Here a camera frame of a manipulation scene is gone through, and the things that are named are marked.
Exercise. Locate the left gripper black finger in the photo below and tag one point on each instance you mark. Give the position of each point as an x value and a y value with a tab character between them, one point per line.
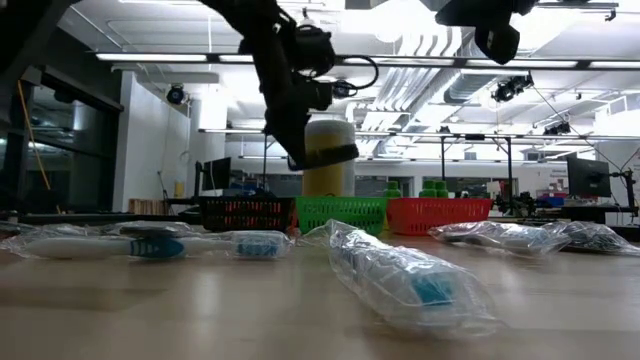
290	135

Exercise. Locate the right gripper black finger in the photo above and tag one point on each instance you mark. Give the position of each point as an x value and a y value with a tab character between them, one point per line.
497	44

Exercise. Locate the black clip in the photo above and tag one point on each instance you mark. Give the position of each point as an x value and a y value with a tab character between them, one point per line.
325	156

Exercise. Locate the black comb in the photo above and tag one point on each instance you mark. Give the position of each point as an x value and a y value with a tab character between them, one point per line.
160	230

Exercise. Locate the blue toothbrush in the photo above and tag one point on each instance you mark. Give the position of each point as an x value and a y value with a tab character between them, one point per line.
435	290
150	247
500	239

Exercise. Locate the black item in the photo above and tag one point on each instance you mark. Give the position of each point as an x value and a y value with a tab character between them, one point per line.
595	239

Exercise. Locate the long ceiling light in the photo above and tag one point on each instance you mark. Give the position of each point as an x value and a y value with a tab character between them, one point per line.
522	63
150	57
615	64
415	61
235	58

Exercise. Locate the white yellow wipes canister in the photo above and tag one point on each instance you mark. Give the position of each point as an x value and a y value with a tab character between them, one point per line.
327	135

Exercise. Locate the black ceiling spotlight cluster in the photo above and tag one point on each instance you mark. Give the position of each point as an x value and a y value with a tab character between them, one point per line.
510	87

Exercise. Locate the black computer monitor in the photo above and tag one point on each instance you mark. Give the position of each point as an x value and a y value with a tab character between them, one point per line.
217	173
589	177

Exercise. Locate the orange plastic basket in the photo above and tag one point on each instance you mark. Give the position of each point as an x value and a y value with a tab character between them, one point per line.
292	220

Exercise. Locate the black plastic basket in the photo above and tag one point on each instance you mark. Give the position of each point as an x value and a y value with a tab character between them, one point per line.
245	214

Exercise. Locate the green plastic basket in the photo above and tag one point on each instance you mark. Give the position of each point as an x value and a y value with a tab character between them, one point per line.
340	215

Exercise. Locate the wooden crate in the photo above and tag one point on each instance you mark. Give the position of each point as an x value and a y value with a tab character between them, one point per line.
147	206

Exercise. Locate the blue storage bin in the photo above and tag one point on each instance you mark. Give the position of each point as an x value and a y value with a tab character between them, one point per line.
550	201

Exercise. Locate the red plastic basket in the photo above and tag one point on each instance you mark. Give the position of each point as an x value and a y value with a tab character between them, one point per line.
437	215

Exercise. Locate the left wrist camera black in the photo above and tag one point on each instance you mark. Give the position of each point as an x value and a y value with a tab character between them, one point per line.
315	50

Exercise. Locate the silver ventilation duct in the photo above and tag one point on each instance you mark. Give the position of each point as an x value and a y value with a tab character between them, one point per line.
470	85

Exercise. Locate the black metal rig frame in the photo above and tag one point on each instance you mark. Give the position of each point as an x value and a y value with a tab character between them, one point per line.
235	131
442	155

